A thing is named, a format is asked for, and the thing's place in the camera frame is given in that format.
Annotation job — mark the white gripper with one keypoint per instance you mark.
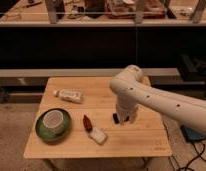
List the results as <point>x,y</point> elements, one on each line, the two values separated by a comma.
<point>126,107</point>

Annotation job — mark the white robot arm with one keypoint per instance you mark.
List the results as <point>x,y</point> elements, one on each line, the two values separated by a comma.
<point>130,92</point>

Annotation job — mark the black rectangular box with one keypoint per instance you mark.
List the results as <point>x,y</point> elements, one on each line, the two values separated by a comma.
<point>115,118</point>

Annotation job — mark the white wrapped packet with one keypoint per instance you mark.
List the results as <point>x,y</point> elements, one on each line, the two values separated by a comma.
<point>98,135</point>

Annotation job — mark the wooden folding table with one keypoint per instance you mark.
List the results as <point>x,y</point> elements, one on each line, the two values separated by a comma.
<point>146,137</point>

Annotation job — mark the white plastic bottle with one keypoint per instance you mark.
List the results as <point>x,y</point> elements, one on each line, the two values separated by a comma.
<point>68,95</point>

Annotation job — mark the blue foot pedal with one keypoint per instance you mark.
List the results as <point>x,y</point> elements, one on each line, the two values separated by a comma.
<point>191,135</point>

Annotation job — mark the white cup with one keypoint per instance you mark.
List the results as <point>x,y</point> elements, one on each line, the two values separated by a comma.
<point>53,120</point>

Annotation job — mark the green round plate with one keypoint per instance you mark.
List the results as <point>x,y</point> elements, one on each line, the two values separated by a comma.
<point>45,134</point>

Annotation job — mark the long wooden workbench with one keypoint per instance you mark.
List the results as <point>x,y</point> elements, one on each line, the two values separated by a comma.
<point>39,77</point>

